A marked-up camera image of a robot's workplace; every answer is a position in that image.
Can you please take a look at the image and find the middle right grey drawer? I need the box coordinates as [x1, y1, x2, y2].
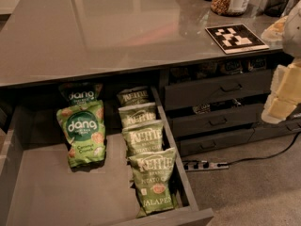
[169, 104, 263, 137]

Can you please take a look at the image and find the green dang chip bag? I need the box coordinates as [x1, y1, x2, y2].
[56, 100, 105, 168]
[58, 82, 103, 105]

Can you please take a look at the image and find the lower right grey drawer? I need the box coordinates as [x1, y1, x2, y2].
[178, 129, 254, 156]

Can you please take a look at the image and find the far right grey drawer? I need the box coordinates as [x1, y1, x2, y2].
[249, 119, 301, 142]

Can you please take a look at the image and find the front Kettle jalapeno chip bag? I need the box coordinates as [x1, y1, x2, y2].
[128, 148, 176, 218]

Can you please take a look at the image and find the black power cable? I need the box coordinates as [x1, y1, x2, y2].
[228, 131, 301, 167]

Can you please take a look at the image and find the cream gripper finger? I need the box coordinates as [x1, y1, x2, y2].
[261, 58, 301, 124]

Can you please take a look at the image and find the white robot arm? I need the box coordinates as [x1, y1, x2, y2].
[261, 1, 301, 124]

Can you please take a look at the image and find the rear Kettle chip bag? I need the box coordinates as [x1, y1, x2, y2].
[117, 86, 150, 106]

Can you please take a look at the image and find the grey power strip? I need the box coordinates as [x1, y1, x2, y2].
[183, 160, 229, 172]

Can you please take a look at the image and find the upper right grey drawer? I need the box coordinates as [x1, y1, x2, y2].
[165, 70, 272, 110]

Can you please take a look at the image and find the open grey top drawer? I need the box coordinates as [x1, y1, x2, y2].
[1, 88, 214, 226]

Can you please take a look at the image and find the black white fiducial marker tile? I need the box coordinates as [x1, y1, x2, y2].
[205, 24, 269, 55]

